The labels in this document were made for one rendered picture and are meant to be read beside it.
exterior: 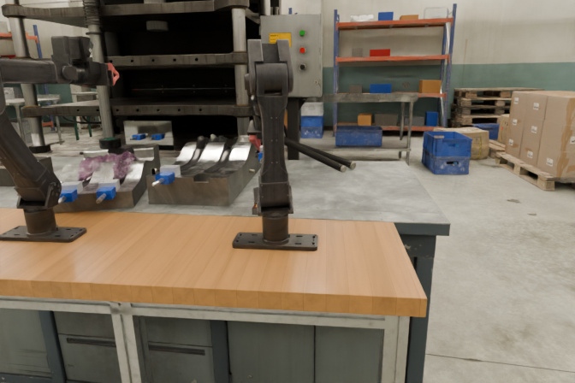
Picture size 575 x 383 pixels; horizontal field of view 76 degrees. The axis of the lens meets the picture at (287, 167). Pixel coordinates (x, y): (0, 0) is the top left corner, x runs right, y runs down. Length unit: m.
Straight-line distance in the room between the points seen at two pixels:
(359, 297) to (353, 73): 7.14
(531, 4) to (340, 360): 7.60
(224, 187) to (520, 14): 7.53
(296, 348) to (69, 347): 0.83
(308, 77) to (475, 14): 6.35
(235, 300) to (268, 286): 0.07
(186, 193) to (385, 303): 0.69
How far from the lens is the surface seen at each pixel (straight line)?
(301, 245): 0.86
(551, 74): 8.43
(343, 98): 4.61
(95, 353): 1.64
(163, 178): 1.15
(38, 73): 1.09
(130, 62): 2.11
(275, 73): 0.79
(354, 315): 0.77
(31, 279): 0.93
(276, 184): 0.83
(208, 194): 1.15
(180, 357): 1.49
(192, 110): 1.99
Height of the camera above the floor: 1.19
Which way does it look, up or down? 14 degrees down
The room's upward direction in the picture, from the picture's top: 1 degrees counter-clockwise
